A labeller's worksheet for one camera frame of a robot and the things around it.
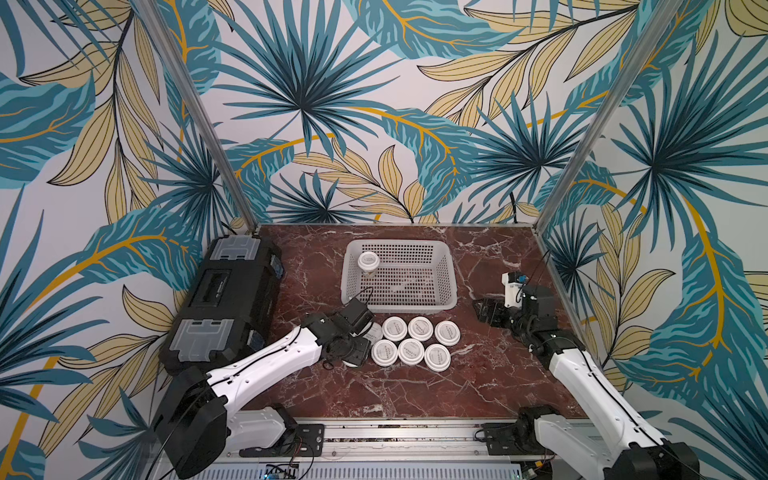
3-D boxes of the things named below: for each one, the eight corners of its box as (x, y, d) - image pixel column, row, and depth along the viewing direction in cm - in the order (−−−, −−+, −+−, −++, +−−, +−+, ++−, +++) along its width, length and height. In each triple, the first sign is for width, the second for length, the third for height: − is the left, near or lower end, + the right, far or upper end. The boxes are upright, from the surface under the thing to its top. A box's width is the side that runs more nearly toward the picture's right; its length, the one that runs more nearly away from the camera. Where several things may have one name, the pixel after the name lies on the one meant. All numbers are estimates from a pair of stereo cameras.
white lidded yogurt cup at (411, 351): (398, 370, 87) (399, 360, 81) (397, 348, 91) (399, 338, 84) (422, 370, 87) (425, 361, 81) (420, 349, 91) (423, 338, 85)
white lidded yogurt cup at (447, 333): (434, 351, 89) (437, 342, 84) (432, 330, 94) (435, 320, 88) (457, 351, 90) (462, 342, 84) (454, 330, 94) (458, 320, 88)
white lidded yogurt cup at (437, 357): (423, 376, 86) (426, 367, 80) (421, 353, 90) (424, 343, 84) (447, 376, 86) (452, 368, 80) (444, 353, 90) (448, 343, 84)
